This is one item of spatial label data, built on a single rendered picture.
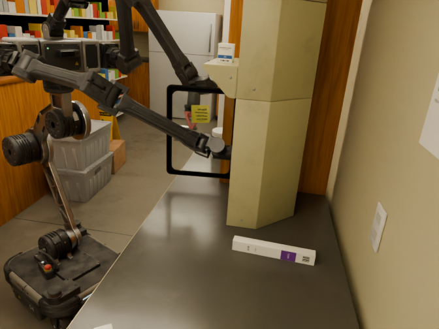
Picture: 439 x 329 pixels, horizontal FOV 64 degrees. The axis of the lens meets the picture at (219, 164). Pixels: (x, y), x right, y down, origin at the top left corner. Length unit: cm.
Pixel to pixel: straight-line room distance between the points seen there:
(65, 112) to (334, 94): 122
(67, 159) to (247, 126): 246
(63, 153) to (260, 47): 256
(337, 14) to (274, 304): 106
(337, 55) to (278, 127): 45
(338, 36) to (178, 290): 108
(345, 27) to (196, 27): 480
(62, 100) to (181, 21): 458
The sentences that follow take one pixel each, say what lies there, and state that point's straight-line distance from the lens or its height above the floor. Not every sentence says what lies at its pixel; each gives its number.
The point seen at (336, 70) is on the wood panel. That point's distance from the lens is 150.
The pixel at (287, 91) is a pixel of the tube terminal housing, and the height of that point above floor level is 144.
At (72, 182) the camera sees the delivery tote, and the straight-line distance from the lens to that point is 347.
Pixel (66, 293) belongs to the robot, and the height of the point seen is 28.
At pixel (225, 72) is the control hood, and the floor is 149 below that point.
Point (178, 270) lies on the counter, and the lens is 109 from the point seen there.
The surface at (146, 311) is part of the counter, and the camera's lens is 98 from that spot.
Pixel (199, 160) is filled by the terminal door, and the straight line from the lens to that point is 154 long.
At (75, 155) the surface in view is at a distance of 334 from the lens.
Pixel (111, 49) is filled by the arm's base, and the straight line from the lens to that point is 187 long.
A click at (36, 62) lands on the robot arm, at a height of 146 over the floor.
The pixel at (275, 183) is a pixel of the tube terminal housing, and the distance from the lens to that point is 127.
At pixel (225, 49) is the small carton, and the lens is 122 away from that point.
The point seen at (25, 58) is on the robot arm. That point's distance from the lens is 152.
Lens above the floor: 163
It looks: 22 degrees down
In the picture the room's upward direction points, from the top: 4 degrees clockwise
